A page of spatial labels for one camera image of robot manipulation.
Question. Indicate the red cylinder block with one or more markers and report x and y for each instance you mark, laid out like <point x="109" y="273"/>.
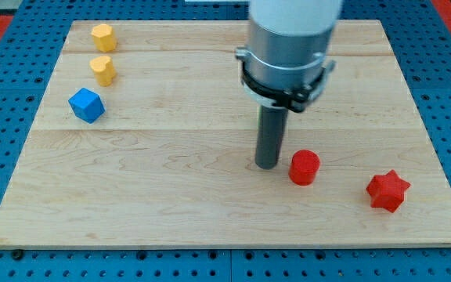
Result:
<point x="304" y="167"/>

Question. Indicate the wooden board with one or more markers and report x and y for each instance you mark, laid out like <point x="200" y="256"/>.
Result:
<point x="170" y="163"/>

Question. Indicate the yellow hexagon block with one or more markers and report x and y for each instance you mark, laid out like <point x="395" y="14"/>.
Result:
<point x="104" y="37"/>

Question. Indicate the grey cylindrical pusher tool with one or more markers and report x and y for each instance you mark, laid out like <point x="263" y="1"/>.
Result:
<point x="271" y="128"/>

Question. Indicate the red star block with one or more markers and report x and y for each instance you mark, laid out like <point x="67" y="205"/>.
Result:
<point x="387" y="191"/>

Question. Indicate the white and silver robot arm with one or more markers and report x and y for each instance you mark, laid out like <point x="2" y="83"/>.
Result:
<point x="283" y="61"/>

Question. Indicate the blue cube block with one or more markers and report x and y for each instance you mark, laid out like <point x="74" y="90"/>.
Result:
<point x="86" y="105"/>

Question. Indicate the yellow heart block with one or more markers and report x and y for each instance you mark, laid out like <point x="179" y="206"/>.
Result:
<point x="103" y="70"/>

